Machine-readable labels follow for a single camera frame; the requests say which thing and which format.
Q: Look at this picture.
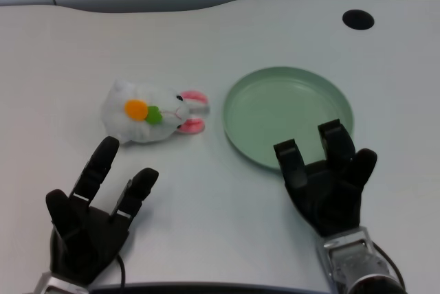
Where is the green round plate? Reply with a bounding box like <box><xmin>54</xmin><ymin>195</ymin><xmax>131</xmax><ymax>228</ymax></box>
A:
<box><xmin>222</xmin><ymin>65</ymin><xmax>355</xmax><ymax>172</ymax></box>

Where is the black table cable grommet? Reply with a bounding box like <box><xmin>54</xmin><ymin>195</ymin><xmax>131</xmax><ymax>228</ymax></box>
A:
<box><xmin>342</xmin><ymin>9</ymin><xmax>375</xmax><ymax>30</ymax></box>

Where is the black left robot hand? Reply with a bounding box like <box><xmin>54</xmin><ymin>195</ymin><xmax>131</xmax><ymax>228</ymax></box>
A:
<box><xmin>45</xmin><ymin>136</ymin><xmax>160</xmax><ymax>284</ymax></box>

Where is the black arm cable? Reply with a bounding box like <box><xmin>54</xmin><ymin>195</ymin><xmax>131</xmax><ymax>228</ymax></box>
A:
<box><xmin>116</xmin><ymin>255</ymin><xmax>127</xmax><ymax>289</ymax></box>
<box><xmin>373</xmin><ymin>240</ymin><xmax>408</xmax><ymax>294</ymax></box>

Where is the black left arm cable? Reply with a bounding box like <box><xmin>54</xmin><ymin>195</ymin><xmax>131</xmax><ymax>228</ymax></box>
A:
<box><xmin>116</xmin><ymin>255</ymin><xmax>127</xmax><ymax>289</ymax></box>

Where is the white rabbit plush doll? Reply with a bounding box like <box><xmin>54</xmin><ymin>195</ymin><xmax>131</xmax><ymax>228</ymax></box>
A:
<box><xmin>100</xmin><ymin>78</ymin><xmax>210</xmax><ymax>145</ymax></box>

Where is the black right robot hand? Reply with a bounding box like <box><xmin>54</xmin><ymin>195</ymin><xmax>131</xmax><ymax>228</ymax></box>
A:
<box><xmin>273</xmin><ymin>118</ymin><xmax>378</xmax><ymax>238</ymax></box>

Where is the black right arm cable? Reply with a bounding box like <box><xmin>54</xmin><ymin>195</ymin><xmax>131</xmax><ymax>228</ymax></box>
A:
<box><xmin>373</xmin><ymin>240</ymin><xmax>408</xmax><ymax>294</ymax></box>

